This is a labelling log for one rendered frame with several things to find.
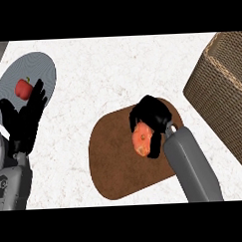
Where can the red bell pepper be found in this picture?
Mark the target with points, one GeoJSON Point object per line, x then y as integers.
{"type": "Point", "coordinates": [23, 89]}

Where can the grey round plate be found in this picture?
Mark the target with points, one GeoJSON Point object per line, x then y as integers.
{"type": "Point", "coordinates": [24, 70]}

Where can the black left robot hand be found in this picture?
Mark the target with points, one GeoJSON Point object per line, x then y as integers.
{"type": "Point", "coordinates": [25, 120]}

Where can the orange squash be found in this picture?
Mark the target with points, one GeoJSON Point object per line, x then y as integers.
{"type": "Point", "coordinates": [142, 139]}

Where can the brown wicker basket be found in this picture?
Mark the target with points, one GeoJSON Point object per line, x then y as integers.
{"type": "Point", "coordinates": [221, 95]}

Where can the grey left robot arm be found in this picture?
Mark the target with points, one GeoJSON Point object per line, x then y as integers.
{"type": "Point", "coordinates": [11, 184]}

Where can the brown wooden cutting board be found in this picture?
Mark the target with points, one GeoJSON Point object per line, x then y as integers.
{"type": "Point", "coordinates": [123, 162]}

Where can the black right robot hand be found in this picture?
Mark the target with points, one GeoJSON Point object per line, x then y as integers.
{"type": "Point", "coordinates": [154, 111]}

